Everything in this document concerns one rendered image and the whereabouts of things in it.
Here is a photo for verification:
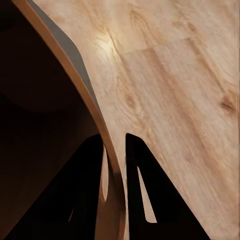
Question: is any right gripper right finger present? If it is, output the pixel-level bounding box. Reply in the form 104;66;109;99
125;133;211;240

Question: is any trash can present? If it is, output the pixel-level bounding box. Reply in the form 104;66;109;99
0;0;126;240

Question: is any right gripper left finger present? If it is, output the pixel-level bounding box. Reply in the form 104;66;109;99
4;133;104;240

